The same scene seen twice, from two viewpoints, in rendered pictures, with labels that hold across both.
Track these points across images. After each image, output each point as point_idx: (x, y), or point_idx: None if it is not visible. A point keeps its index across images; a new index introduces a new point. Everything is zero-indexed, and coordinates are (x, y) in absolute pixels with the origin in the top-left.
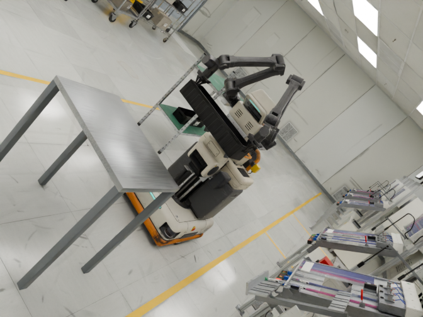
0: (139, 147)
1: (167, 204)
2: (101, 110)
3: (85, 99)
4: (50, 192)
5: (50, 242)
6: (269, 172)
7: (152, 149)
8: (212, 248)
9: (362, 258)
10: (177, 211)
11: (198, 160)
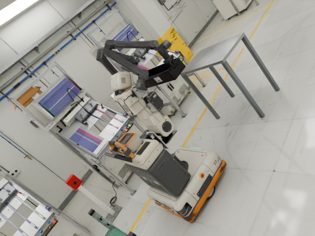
0: (200, 61)
1: (185, 151)
2: (221, 48)
3: (228, 42)
4: (254, 118)
5: (236, 109)
6: None
7: (195, 68)
8: (144, 219)
9: None
10: (178, 156)
11: None
